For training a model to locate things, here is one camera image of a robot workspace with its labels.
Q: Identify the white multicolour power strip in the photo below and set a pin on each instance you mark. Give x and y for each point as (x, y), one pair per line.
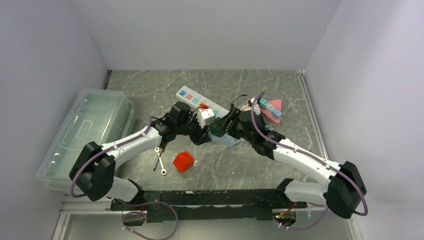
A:
(194, 99)

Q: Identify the black aluminium base frame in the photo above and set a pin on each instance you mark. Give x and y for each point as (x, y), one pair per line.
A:
(166, 205)

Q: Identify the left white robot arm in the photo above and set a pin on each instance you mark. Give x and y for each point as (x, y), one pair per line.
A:
(93, 173)

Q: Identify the silver ratchet wrench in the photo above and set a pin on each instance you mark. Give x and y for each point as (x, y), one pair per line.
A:
(163, 172)

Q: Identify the pink triangular power strip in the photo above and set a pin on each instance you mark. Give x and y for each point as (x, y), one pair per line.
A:
(271, 109)

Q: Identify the clear plastic storage bin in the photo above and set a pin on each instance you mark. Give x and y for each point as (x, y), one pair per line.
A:
(97, 115)

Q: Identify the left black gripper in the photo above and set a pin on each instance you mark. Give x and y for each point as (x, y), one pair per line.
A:
(201, 135)

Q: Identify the dark green cube socket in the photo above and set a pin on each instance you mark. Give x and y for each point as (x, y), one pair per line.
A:
(218, 128)

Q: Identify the red cube socket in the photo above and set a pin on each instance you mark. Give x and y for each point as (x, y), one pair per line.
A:
(183, 161)

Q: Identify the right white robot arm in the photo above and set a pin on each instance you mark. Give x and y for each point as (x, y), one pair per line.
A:
(339, 186)

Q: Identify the black yellow screwdriver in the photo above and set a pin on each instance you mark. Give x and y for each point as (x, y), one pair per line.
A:
(159, 161)

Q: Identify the light blue power strip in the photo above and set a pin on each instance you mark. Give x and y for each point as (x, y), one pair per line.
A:
(226, 140)

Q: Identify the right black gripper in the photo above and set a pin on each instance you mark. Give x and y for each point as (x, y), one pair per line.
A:
(233, 115)

